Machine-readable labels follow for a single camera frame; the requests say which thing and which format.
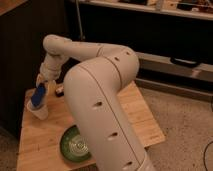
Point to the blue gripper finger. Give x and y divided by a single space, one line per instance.
38 95

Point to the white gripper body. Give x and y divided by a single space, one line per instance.
50 68

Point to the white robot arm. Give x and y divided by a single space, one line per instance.
90 91

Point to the white ceramic cup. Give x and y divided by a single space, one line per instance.
40 112

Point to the wooden table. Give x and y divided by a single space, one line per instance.
39 140

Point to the green bowl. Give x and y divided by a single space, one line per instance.
73 146

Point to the vertical metal pole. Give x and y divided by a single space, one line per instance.
82 37

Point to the upper wooden shelf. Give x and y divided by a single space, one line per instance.
143 8

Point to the grey metal rail beam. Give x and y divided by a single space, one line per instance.
162 64

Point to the black handle on rail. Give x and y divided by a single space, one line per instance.
184 63

